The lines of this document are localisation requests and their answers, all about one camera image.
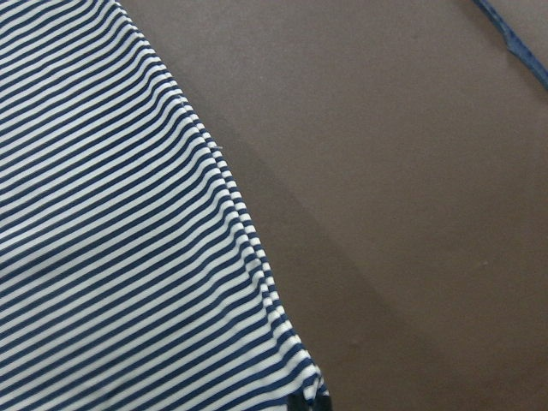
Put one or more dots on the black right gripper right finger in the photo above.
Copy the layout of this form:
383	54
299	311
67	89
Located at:
323	403

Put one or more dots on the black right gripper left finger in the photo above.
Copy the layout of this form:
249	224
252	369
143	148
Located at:
297	403

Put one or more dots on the blue white striped polo shirt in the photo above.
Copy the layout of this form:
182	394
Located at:
132	277

